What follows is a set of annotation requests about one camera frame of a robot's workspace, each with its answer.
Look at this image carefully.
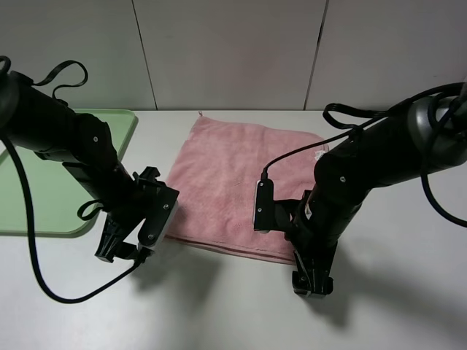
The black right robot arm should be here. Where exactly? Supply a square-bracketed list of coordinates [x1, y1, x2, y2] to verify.
[286, 83, 466, 296]

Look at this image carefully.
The green plastic tray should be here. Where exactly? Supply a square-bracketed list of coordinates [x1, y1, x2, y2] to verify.
[1, 109, 138, 238]

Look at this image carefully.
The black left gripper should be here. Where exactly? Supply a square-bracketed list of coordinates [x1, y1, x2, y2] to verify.
[95, 166, 161, 263]

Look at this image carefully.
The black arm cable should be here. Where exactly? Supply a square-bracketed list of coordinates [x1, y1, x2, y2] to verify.
[0, 56, 154, 304]
[259, 82, 467, 229]

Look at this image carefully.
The pink fleece towel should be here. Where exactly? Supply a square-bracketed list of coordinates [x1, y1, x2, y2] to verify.
[166, 115, 328, 265]

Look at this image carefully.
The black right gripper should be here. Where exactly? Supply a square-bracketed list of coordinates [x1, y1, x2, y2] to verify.
[286, 189, 338, 298]

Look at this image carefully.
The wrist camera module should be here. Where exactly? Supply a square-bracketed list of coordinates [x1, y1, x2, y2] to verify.
[253, 178, 274, 234]
[138, 187, 180, 250]

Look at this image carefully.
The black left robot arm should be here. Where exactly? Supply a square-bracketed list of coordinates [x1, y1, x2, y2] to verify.
[1, 71, 160, 263]

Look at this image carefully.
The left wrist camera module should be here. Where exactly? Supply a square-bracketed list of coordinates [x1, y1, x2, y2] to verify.
[138, 187, 180, 250]

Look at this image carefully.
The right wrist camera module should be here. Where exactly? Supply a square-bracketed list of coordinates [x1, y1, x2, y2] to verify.
[253, 178, 274, 234]

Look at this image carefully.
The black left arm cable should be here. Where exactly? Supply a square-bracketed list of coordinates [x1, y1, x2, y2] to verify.
[0, 56, 154, 304]

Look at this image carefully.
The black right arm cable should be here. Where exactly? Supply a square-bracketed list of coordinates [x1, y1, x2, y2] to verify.
[259, 82, 467, 229]

